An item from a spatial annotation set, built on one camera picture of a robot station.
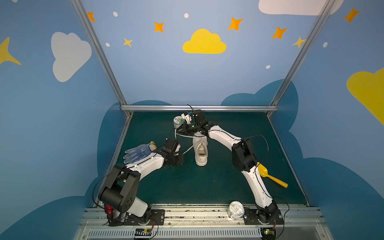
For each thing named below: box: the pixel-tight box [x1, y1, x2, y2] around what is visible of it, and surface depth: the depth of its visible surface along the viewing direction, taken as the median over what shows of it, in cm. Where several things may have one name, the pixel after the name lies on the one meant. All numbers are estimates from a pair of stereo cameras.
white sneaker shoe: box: [192, 131, 208, 167], surface depth 94 cm
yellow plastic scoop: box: [256, 162, 289, 189], surface depth 90 cm
